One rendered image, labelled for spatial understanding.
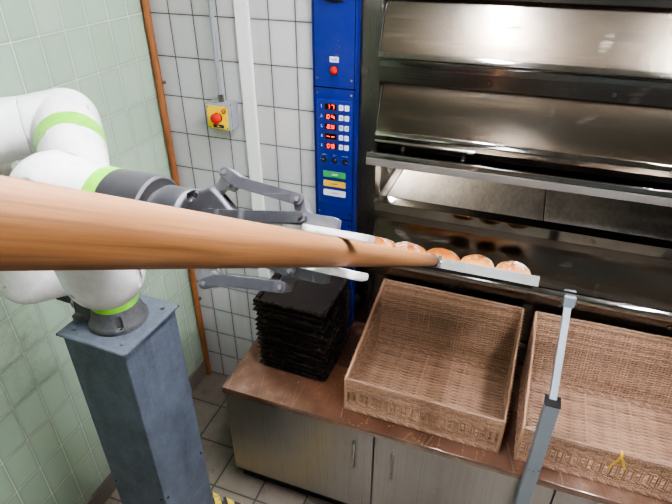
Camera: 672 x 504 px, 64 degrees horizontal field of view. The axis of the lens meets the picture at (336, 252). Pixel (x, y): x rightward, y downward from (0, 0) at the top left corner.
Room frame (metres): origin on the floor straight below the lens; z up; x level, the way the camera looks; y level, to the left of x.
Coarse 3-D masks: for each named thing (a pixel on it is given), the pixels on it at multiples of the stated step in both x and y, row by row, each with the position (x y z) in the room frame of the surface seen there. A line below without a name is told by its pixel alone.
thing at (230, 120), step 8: (208, 104) 1.98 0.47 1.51; (216, 104) 1.97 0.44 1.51; (224, 104) 1.96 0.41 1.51; (232, 104) 1.98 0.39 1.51; (208, 112) 1.98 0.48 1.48; (216, 112) 1.97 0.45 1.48; (232, 112) 1.97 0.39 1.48; (208, 120) 1.98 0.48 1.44; (224, 120) 1.96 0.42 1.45; (232, 120) 1.97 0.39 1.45; (216, 128) 1.97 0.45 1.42; (224, 128) 1.96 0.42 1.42; (232, 128) 1.96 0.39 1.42
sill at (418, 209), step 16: (384, 208) 1.81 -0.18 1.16; (400, 208) 1.79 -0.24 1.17; (416, 208) 1.77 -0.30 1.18; (432, 208) 1.77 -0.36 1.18; (448, 208) 1.77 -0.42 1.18; (464, 224) 1.71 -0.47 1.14; (480, 224) 1.69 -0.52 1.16; (496, 224) 1.67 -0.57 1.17; (512, 224) 1.65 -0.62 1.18; (528, 224) 1.65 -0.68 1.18; (544, 224) 1.65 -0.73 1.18; (560, 224) 1.65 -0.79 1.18; (560, 240) 1.60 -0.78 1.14; (576, 240) 1.58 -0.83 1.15; (592, 240) 1.56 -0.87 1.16; (608, 240) 1.55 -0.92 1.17; (624, 240) 1.54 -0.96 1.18; (640, 240) 1.54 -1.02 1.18; (656, 240) 1.54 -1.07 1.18; (656, 256) 1.50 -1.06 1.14
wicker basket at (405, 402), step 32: (384, 288) 1.77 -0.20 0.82; (416, 288) 1.73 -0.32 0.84; (384, 320) 1.73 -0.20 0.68; (480, 320) 1.62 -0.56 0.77; (512, 320) 1.58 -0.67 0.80; (384, 352) 1.64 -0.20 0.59; (416, 352) 1.63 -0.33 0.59; (448, 352) 1.61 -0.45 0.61; (480, 352) 1.58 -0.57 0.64; (512, 352) 1.51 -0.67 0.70; (352, 384) 1.34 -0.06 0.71; (384, 384) 1.46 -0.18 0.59; (416, 384) 1.46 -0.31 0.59; (448, 384) 1.46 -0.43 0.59; (480, 384) 1.46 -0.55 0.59; (384, 416) 1.30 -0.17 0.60; (416, 416) 1.31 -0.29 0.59; (448, 416) 1.22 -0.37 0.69; (480, 416) 1.18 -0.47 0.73
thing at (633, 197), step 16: (368, 160) 1.69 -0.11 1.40; (384, 160) 1.67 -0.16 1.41; (448, 160) 1.70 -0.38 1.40; (480, 160) 1.73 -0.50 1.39; (464, 176) 1.57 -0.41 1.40; (480, 176) 1.56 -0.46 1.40; (496, 176) 1.54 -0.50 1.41; (576, 176) 1.58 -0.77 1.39; (592, 176) 1.59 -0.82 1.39; (608, 176) 1.60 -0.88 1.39; (576, 192) 1.46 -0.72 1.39; (592, 192) 1.45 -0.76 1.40; (608, 192) 1.43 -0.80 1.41; (624, 192) 1.42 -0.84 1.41
